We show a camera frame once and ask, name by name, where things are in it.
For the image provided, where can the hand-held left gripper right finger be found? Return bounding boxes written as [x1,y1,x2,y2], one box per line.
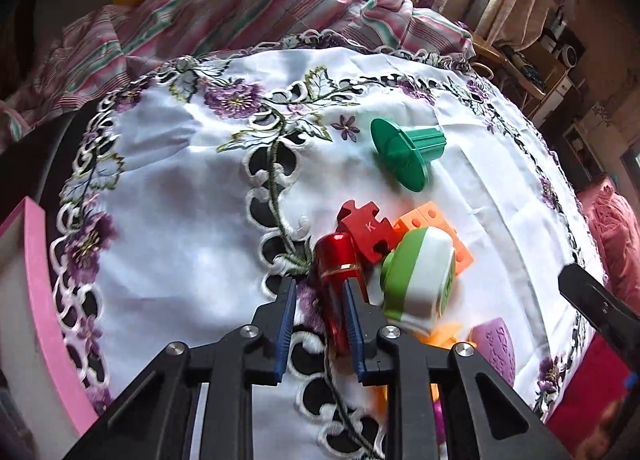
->
[342,279,571,460]

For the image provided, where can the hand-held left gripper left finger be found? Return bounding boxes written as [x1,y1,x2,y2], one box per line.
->
[65,277,301,460]

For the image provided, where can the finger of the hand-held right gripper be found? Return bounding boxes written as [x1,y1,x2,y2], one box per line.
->
[557,264,640,391]

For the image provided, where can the red metallic cylinder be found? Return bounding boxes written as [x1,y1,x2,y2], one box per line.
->
[314,232,371,356]

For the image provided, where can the green white plug-in device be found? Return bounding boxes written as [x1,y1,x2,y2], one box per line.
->
[379,228,457,336]

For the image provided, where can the orange plastic tray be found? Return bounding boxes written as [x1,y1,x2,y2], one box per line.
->
[367,321,476,416]

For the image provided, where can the purple ribbed shell toy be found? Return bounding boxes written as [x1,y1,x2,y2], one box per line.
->
[467,317,518,386]

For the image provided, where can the green plastic funnel toy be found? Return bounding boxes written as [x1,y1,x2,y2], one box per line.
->
[370,118,447,192]

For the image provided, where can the pink storage box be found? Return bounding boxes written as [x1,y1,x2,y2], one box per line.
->
[0,197,101,441]

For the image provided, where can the pink cushion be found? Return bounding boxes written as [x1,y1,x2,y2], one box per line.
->
[577,177,640,301]

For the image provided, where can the red puzzle block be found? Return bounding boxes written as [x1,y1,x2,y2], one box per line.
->
[336,200,401,266]

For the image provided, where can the magenta plastic toy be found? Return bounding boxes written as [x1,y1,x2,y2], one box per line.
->
[432,397,448,446]

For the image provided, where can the orange linked cubes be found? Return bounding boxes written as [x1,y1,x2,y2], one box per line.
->
[392,201,475,275]

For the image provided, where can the white embroidered floral tablecloth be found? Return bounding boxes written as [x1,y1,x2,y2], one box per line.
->
[47,30,608,460]

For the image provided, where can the wooden side desk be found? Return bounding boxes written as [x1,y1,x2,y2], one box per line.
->
[470,35,581,121]

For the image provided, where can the pink striped blanket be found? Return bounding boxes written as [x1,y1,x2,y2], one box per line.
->
[0,0,476,151]

